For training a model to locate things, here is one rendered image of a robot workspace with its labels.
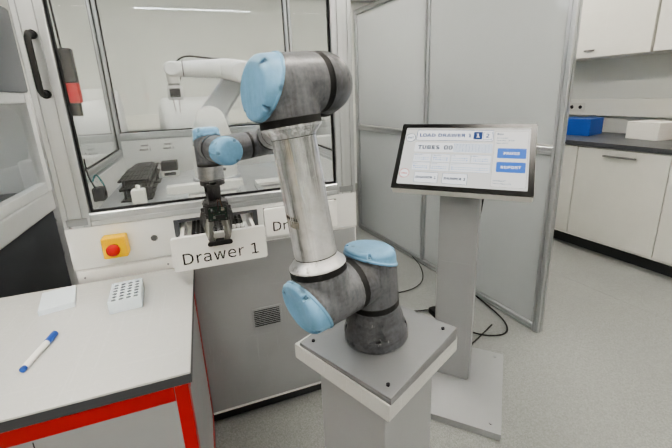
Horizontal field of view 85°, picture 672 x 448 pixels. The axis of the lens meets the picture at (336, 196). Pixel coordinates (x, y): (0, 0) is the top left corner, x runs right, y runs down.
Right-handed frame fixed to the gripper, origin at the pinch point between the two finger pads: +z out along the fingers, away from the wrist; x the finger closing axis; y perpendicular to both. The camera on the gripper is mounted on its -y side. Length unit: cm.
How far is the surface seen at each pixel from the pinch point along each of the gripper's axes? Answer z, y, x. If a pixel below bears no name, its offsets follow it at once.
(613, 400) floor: 91, 31, 153
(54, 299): 13, -6, -49
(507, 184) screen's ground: -9, 13, 101
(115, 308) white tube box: 12.9, 6.9, -30.3
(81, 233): -2.3, -20.1, -42.4
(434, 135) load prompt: -25, -16, 90
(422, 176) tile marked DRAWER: -10, -9, 79
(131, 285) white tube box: 11.3, -3.0, -27.5
